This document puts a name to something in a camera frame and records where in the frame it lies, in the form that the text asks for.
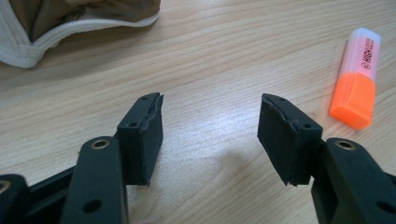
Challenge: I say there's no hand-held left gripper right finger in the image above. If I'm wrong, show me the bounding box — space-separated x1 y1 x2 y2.
257 92 396 224

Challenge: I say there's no orange highlighter pen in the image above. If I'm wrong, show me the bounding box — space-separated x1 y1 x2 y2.
329 27 383 131

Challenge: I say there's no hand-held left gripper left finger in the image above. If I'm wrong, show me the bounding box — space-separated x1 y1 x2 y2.
60 91 164 224

